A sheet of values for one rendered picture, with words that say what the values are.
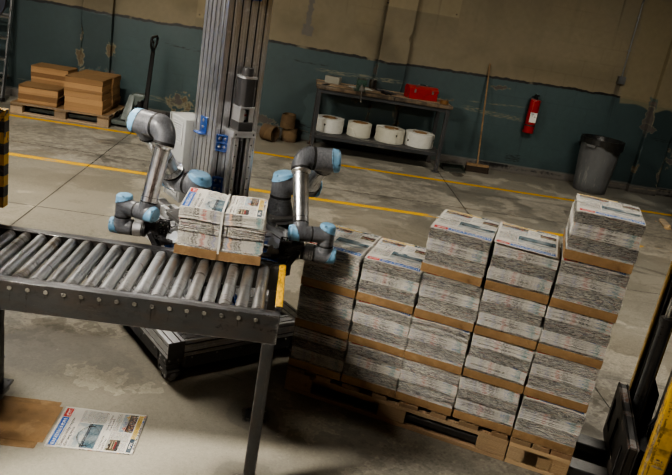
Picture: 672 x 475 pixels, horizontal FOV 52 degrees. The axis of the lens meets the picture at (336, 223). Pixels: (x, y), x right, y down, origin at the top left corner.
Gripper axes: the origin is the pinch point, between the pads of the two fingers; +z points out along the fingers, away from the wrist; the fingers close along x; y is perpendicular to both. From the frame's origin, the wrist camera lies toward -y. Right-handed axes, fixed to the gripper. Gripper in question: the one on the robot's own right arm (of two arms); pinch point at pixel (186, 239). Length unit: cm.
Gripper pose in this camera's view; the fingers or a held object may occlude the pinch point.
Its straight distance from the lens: 328.2
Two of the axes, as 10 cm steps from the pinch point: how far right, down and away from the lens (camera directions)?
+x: -0.4, -2.9, 9.5
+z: 9.9, 1.5, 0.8
